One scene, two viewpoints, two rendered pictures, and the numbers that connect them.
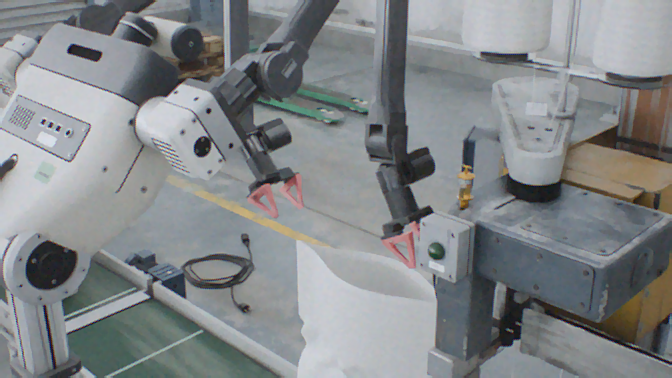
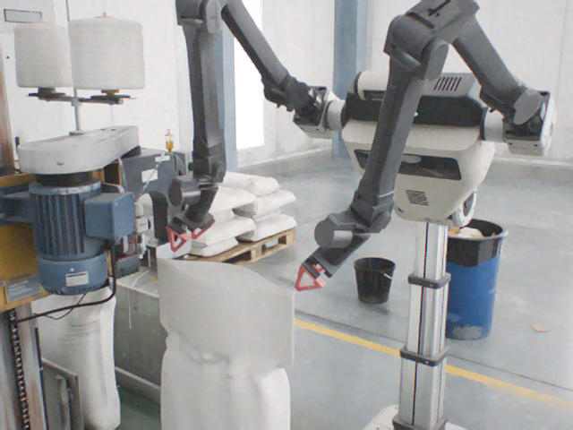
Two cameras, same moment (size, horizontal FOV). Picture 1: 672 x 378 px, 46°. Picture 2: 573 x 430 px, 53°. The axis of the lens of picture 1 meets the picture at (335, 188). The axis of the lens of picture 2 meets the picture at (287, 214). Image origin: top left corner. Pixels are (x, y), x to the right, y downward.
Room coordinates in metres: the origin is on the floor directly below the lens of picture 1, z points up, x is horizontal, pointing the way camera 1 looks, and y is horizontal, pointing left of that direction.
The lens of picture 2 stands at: (2.94, -0.13, 1.58)
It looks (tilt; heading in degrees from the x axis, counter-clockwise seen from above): 14 degrees down; 171
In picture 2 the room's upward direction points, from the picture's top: straight up
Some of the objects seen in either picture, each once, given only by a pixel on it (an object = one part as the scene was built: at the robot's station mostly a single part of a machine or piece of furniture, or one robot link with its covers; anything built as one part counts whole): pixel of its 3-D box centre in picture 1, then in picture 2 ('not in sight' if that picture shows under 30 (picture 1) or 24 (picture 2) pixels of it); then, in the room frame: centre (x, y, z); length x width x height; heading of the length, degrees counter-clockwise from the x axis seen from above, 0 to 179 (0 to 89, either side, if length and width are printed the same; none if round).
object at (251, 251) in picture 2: not in sight; (219, 244); (-1.98, 0.03, 0.07); 1.20 x 0.82 x 0.14; 137
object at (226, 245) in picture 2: not in sight; (192, 239); (-1.71, -0.20, 0.20); 0.66 x 0.44 x 0.12; 45
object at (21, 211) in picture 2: not in sight; (31, 204); (1.58, -0.51, 1.27); 0.12 x 0.09 x 0.09; 135
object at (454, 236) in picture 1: (446, 246); (183, 165); (1.13, -0.18, 1.29); 0.08 x 0.05 x 0.09; 45
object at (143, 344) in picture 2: not in sight; (116, 327); (0.64, -0.49, 0.54); 1.05 x 0.02 x 0.41; 45
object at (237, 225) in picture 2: not in sight; (213, 228); (-1.62, -0.02, 0.32); 0.66 x 0.43 x 0.15; 137
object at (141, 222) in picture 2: not in sight; (139, 230); (1.35, -0.30, 1.14); 0.05 x 0.04 x 0.16; 135
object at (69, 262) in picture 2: not in sight; (70, 236); (1.61, -0.42, 1.21); 0.15 x 0.15 x 0.25
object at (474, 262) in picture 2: not in sight; (461, 278); (-0.22, 1.45, 0.32); 0.51 x 0.48 x 0.65; 135
